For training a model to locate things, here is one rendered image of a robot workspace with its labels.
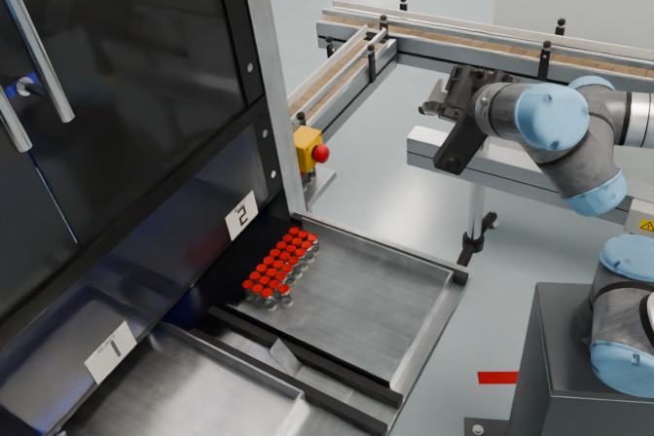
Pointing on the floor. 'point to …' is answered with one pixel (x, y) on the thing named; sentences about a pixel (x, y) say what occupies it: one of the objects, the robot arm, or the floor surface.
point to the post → (271, 78)
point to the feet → (477, 240)
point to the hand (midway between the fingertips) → (433, 113)
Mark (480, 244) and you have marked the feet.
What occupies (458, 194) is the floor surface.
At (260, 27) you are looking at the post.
